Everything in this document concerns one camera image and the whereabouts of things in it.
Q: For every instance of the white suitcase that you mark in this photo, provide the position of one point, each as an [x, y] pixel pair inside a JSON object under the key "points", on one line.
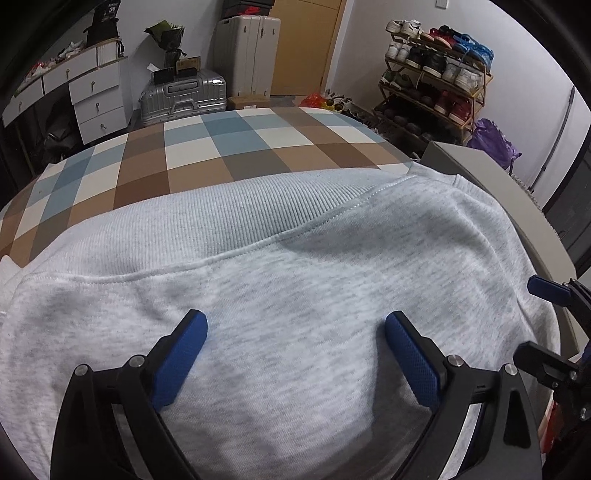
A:
{"points": [[244, 55]]}

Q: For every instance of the group of shoes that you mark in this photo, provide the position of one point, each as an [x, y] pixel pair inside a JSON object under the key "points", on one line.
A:
{"points": [[434, 60]]}

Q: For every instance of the flat cardboard box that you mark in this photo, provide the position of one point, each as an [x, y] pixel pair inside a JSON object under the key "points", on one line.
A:
{"points": [[249, 102]]}

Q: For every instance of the wooden shoe rack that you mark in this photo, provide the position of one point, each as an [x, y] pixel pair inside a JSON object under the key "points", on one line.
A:
{"points": [[481, 92]]}

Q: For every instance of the small brown box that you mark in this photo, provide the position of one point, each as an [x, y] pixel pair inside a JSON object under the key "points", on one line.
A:
{"points": [[189, 66]]}

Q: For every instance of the silver suitcase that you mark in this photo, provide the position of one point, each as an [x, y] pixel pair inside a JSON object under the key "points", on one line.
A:
{"points": [[184, 99]]}

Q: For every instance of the white desk with drawers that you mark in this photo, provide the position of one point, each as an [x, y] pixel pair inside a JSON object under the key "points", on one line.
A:
{"points": [[97, 92]]}

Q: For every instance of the black box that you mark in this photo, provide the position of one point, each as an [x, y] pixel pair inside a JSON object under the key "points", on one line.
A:
{"points": [[104, 23]]}

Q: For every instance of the black bag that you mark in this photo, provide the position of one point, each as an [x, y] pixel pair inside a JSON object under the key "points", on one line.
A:
{"points": [[62, 131]]}

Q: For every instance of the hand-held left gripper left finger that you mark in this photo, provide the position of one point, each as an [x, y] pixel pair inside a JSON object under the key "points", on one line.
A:
{"points": [[182, 357]]}

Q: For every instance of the pile of desk clutter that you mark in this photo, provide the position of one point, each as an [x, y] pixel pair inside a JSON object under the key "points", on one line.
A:
{"points": [[55, 60]]}

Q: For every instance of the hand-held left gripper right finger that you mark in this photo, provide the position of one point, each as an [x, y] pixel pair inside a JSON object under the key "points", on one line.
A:
{"points": [[413, 364]]}

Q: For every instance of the loose shoes pile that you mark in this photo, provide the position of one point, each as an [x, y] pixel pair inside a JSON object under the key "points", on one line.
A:
{"points": [[346, 108]]}

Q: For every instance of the flower bouquet dark wrapping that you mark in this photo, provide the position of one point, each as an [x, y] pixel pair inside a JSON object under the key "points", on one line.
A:
{"points": [[166, 39]]}

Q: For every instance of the orange red bag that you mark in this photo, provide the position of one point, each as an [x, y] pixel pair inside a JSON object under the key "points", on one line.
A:
{"points": [[313, 99]]}

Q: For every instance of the checkered blanket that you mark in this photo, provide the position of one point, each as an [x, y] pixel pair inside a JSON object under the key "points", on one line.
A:
{"points": [[194, 161]]}

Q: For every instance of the purple plastic bag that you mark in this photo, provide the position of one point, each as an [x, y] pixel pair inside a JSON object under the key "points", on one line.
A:
{"points": [[491, 141]]}

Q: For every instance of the small black case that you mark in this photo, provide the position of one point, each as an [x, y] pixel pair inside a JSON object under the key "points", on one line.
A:
{"points": [[164, 75]]}

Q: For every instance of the light grey sweatshirt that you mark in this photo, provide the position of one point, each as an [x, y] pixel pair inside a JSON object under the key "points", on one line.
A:
{"points": [[295, 277]]}

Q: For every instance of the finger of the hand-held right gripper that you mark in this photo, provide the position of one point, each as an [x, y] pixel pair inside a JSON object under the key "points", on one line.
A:
{"points": [[538, 357], [547, 288]]}

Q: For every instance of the stack of shoe boxes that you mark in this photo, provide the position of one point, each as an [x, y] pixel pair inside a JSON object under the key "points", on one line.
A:
{"points": [[247, 8]]}

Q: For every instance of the wooden door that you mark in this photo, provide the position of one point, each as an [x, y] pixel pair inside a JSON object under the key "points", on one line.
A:
{"points": [[304, 46]]}

